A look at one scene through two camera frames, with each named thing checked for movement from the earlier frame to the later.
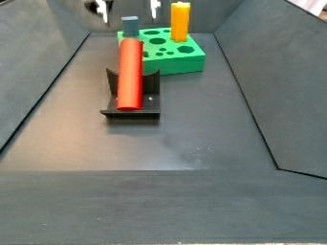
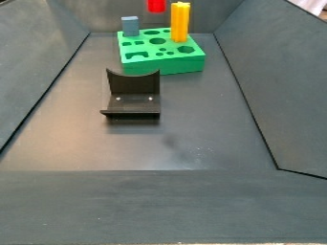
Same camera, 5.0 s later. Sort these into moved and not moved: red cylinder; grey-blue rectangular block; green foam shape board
Moved: red cylinder
Not moved: green foam shape board; grey-blue rectangular block
